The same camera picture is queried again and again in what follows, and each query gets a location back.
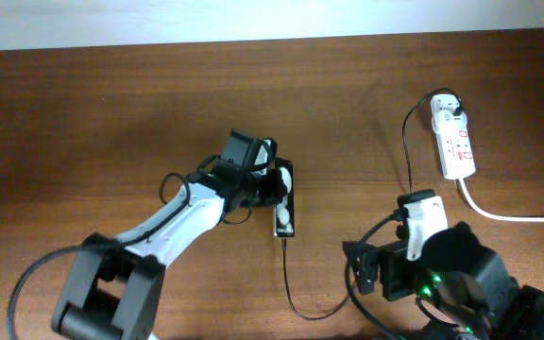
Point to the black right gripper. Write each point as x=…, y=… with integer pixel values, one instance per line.
x=396, y=260

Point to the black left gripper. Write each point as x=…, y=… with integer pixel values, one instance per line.
x=273, y=190

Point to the black smartphone with lit screen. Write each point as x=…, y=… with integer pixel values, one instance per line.
x=284, y=225

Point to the white power strip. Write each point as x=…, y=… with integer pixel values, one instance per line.
x=455, y=151

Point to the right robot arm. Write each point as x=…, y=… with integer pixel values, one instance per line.
x=463, y=279

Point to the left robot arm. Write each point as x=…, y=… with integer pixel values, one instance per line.
x=114, y=286

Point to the white USB charger adapter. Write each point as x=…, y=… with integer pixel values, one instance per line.
x=448, y=119

